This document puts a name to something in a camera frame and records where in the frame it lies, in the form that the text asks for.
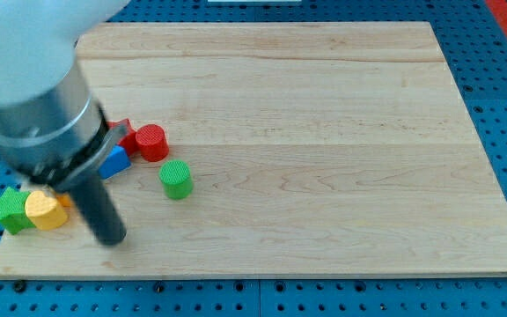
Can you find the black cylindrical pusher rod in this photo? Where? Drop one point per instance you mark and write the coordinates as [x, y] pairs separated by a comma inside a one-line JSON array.
[[97, 209]]

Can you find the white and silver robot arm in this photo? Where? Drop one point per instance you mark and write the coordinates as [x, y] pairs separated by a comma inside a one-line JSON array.
[[53, 130]]

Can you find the blue triangle block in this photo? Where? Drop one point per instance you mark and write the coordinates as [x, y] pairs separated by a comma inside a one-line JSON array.
[[116, 162]]

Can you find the red star block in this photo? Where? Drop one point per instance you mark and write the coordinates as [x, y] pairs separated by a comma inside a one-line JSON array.
[[128, 141]]

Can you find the green star block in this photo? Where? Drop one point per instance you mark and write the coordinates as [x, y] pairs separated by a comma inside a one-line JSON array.
[[13, 216]]

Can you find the orange block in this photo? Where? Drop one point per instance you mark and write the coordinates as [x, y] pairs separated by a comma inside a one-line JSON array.
[[64, 200]]

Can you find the yellow heart block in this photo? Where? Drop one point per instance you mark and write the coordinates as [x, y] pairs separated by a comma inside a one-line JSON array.
[[45, 212]]

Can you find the red cylinder block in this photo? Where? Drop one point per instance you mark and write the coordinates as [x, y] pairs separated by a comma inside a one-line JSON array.
[[152, 143]]

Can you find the green cylinder block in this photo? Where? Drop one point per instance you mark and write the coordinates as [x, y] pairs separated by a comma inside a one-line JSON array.
[[176, 179]]

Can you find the wooden board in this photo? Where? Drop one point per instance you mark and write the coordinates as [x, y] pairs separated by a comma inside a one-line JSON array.
[[317, 151]]

